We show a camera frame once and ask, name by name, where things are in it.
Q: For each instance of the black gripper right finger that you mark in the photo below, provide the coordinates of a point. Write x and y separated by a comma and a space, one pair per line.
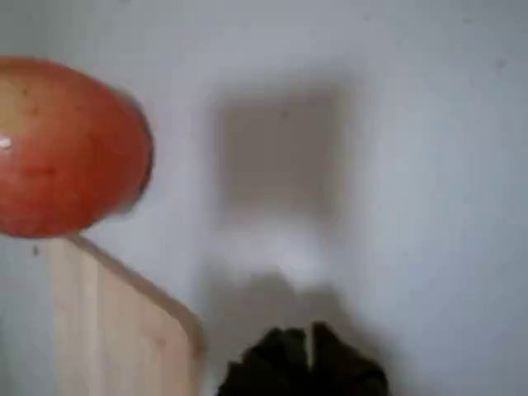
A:
342, 367

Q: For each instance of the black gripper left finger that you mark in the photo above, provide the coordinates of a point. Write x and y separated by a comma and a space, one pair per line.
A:
272, 367

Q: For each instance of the red apple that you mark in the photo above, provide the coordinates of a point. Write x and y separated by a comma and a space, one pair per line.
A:
70, 156

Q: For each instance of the light wooden cutting board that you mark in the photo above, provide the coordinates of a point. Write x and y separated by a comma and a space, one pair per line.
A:
123, 330

